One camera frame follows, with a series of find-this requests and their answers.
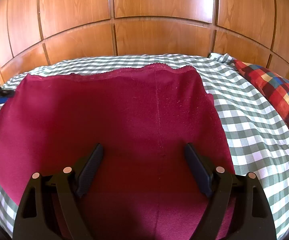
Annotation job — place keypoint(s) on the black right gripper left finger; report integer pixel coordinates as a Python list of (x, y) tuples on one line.
[(49, 207)]

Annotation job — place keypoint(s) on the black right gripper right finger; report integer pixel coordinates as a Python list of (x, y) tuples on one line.
[(241, 199)]

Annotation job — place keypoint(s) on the dark red garment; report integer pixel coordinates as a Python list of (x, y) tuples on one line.
[(143, 117)]

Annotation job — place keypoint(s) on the wooden panelled wardrobe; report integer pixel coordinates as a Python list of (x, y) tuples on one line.
[(37, 33)]

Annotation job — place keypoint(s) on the red plaid pillow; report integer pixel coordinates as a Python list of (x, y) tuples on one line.
[(271, 85)]

